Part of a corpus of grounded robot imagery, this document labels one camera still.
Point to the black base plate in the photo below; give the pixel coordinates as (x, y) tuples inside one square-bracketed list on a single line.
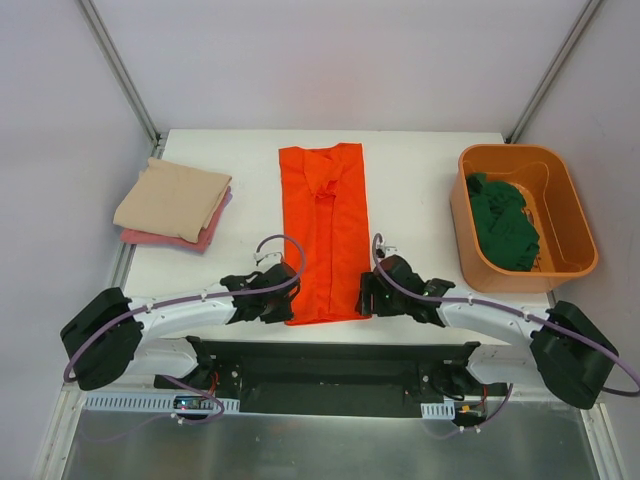
[(336, 379)]

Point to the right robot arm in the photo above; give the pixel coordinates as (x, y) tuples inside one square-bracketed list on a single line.
[(558, 348)]

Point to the orange plastic bin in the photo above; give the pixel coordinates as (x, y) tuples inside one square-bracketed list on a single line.
[(567, 250)]

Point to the green t-shirt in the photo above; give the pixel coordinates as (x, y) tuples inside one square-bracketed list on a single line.
[(505, 235)]

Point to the left white cable duct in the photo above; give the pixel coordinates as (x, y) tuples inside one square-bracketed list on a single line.
[(158, 403)]

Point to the right white cable duct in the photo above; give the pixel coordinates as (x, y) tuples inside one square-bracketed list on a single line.
[(438, 411)]

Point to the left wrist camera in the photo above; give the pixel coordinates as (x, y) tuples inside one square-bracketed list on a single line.
[(263, 260)]

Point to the aluminium frame post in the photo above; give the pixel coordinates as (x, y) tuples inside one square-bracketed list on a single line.
[(107, 46), (576, 33)]

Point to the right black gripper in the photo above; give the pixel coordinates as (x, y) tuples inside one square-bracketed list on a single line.
[(373, 293)]

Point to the aluminium front rail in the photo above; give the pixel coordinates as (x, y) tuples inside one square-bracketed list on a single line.
[(75, 385)]

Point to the pink folded t-shirt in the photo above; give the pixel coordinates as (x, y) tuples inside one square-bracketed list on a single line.
[(204, 239)]

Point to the white cable duct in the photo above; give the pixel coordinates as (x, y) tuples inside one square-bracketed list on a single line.
[(158, 403), (438, 411)]

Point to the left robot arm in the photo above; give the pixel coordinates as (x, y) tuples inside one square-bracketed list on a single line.
[(115, 335)]

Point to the left aluminium frame post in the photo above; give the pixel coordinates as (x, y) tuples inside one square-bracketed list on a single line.
[(107, 46)]

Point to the beige folded t-shirt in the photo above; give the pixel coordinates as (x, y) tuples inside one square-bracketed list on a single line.
[(172, 200)]

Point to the right aluminium frame post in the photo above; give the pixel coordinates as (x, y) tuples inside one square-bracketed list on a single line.
[(576, 33)]

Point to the orange t-shirt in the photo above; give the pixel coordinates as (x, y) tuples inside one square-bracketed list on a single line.
[(325, 210)]

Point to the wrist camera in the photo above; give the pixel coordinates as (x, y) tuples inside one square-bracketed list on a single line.
[(384, 251), (263, 260)]

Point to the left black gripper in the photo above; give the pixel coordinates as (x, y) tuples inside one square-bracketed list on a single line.
[(279, 298)]

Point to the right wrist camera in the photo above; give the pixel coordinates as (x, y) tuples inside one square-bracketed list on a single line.
[(384, 251)]

